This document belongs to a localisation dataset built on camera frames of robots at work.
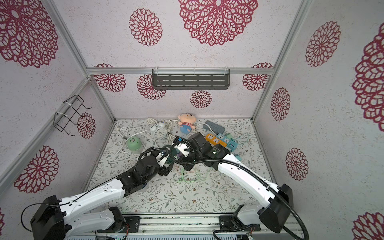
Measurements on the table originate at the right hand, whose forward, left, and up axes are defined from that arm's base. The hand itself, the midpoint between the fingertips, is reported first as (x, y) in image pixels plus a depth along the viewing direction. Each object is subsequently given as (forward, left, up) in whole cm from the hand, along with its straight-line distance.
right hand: (178, 159), depth 72 cm
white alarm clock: (+30, +17, -15) cm, 38 cm away
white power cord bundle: (+34, +47, -22) cm, 63 cm away
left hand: (+4, +7, -7) cm, 11 cm away
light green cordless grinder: (+18, +31, -13) cm, 38 cm away
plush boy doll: (+40, -1, -16) cm, 43 cm away
